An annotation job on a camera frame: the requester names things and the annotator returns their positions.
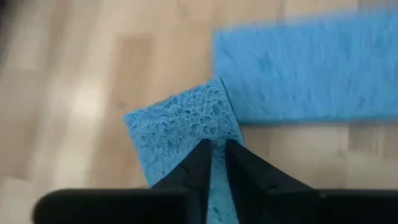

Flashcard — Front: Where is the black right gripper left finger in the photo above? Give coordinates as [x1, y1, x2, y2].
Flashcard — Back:
[32, 138, 214, 224]

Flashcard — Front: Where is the blue cellulose sponge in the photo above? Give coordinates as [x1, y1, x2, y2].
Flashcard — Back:
[123, 78, 247, 224]
[211, 7, 398, 126]

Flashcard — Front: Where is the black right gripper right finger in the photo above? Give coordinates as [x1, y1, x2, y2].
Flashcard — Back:
[224, 139, 398, 224]

